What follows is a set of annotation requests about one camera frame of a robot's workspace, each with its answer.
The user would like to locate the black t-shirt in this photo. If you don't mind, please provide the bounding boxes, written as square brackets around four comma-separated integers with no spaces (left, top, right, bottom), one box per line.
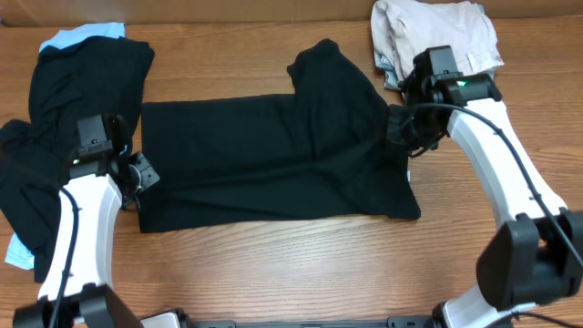
[138,39,421,233]

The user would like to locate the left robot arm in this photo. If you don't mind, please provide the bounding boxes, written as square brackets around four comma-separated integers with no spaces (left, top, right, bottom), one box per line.
[13,114,191,328]

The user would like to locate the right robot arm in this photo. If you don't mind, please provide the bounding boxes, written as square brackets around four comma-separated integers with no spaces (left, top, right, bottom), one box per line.
[385,46,582,328]

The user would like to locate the black clothes pile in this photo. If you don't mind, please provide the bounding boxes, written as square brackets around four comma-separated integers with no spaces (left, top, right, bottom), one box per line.
[1,36,155,283]

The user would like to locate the grey-blue folded garment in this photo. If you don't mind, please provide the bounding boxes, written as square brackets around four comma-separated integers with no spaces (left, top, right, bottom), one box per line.
[373,49,496,92]

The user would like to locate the beige folded trousers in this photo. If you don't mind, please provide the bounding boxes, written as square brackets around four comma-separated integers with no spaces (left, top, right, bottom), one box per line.
[371,0,499,59]

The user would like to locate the light blue garment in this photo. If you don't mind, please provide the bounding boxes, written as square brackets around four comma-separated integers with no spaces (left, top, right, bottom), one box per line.
[5,22,126,271]

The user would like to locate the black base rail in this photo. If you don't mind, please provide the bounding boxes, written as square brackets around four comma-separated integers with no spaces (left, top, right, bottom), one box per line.
[192,315,445,328]

